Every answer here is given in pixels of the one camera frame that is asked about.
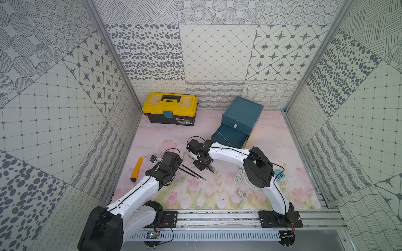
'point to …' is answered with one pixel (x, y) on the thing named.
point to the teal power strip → (280, 177)
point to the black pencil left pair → (193, 175)
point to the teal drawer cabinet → (242, 114)
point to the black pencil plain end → (210, 169)
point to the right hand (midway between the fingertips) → (204, 165)
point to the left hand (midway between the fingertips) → (176, 160)
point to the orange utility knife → (136, 169)
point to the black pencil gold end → (192, 171)
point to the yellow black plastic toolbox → (171, 108)
